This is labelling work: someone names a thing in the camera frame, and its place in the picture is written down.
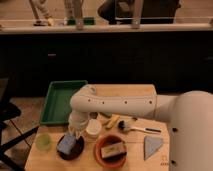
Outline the white handled dish brush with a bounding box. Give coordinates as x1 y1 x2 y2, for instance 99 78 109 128
118 121 160 133

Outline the purple bowl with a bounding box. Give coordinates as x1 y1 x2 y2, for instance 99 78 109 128
56 134 84 160

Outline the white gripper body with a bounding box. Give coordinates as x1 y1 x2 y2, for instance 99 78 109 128
68 121 88 136

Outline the small green cup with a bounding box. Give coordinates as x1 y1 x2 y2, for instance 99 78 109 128
36 134 51 150

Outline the black chair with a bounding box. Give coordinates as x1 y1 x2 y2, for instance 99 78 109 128
0 77 40 171

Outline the green plastic tray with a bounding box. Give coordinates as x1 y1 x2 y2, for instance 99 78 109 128
40 80 87 126

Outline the light blue folded cloth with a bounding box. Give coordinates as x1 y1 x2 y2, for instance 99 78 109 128
144 136 163 160

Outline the orange bowl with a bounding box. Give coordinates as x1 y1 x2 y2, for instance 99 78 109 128
94 134 127 169

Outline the white block in orange bowl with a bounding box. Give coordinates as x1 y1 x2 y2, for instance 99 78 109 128
101 142 126 159

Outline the yellow banana toy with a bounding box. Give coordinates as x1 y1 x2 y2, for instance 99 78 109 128
106 115 120 129

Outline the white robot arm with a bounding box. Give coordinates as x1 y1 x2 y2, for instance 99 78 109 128
70 84 213 171

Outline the white round container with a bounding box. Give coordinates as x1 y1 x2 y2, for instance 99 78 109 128
86 119 102 138

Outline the blue sponge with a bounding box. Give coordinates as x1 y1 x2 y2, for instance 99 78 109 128
57 133 76 155

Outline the green cucumber toy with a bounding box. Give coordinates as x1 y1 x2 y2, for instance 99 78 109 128
100 113 112 118

